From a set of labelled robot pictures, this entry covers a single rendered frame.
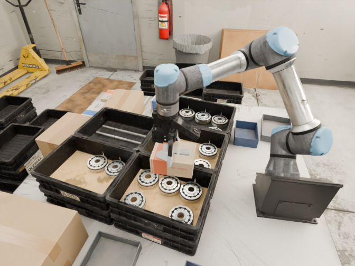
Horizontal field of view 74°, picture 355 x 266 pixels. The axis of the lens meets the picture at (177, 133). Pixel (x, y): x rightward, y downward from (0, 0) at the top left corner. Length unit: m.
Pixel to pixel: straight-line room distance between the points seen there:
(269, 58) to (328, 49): 3.33
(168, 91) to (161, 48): 3.42
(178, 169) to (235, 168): 0.64
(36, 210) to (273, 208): 1.03
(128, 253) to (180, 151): 0.51
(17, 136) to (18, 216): 1.27
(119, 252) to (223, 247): 0.45
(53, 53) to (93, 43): 0.89
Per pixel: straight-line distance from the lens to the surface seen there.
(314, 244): 1.30
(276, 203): 1.20
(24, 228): 1.11
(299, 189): 1.14
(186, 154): 0.88
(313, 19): 4.09
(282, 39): 0.99
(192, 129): 0.81
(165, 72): 0.69
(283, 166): 1.15
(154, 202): 1.10
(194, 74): 0.75
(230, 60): 1.01
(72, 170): 1.33
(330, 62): 4.39
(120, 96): 1.80
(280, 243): 1.24
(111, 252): 1.16
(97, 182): 1.23
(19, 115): 2.56
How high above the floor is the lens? 1.73
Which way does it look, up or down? 39 degrees down
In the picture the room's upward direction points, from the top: 1 degrees clockwise
